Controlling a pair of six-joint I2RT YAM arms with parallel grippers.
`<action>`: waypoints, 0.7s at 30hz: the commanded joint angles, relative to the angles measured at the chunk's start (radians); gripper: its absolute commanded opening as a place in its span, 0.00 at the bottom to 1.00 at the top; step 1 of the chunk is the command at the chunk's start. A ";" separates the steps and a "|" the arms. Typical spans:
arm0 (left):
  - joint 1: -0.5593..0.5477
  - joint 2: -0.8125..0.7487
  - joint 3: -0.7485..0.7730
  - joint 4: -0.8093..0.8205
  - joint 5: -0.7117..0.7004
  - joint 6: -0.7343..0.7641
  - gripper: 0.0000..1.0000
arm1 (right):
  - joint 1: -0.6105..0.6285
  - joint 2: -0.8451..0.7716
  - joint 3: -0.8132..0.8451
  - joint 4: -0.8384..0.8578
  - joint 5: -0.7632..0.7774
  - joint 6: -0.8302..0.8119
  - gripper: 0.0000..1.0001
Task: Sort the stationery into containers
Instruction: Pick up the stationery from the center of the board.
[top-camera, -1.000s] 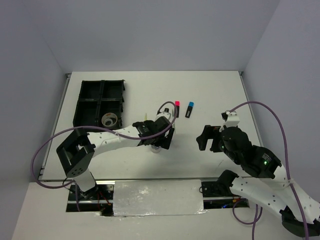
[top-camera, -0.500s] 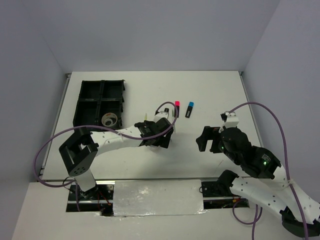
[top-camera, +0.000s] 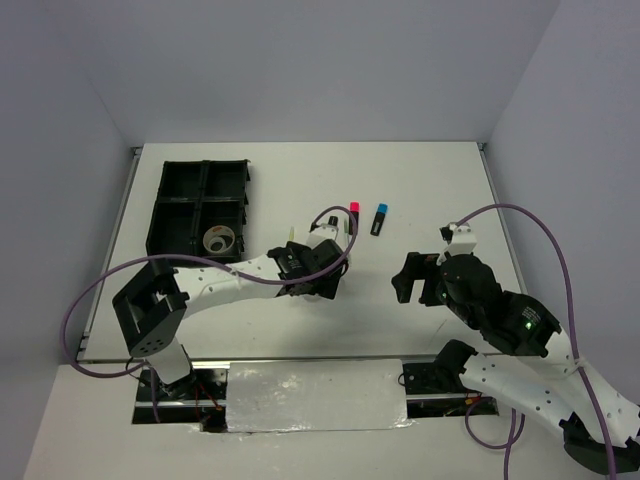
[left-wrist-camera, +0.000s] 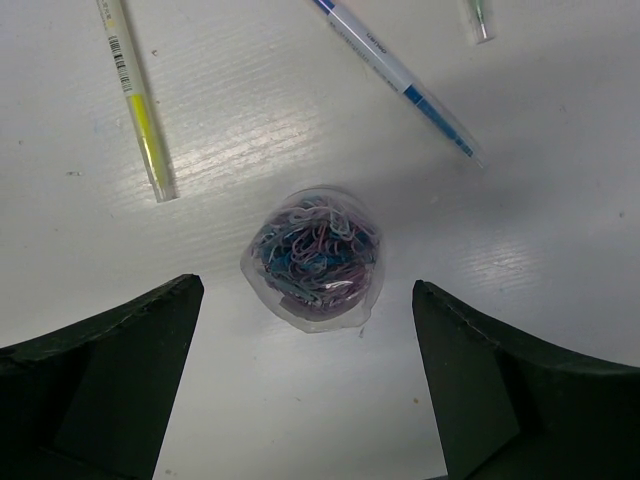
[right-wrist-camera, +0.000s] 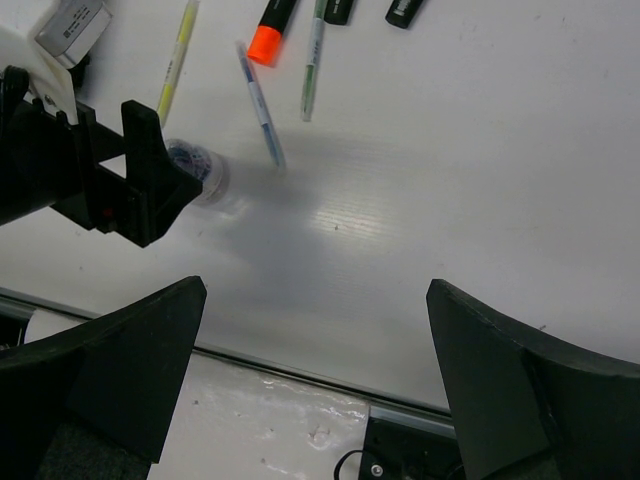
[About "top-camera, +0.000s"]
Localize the small clear tape roll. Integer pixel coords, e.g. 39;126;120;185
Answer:
208;237;229;254

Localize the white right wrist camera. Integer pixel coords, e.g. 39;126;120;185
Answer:
439;223;477;262

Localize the blue cap black highlighter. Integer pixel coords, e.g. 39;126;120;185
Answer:
370;203;388;237

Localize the large brown tape roll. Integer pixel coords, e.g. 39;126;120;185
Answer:
202;225;236;255

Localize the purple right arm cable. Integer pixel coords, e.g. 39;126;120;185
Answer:
449;202;621;480

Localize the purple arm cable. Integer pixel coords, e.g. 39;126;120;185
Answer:
449;202;621;480
59;205;358;424

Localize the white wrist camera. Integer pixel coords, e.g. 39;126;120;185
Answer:
439;223;477;262
305;223;341;249

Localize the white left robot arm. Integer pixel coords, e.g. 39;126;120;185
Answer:
112;239;349;399

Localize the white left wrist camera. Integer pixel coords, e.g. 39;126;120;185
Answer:
305;223;341;249

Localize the silver foil covered panel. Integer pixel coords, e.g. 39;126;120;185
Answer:
226;359;412;433

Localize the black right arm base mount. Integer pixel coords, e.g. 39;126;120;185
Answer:
398;360;481;397

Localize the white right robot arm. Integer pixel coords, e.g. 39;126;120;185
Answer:
391;252;639;475

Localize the pink cap black highlighter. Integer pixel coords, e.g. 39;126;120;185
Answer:
348;201;360;235

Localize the black four-compartment organizer tray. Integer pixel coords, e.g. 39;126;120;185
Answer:
146;159;250;264

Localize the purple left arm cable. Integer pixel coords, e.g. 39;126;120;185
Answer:
59;205;358;424

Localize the clear jar of paper clips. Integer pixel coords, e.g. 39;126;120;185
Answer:
303;295;323;303

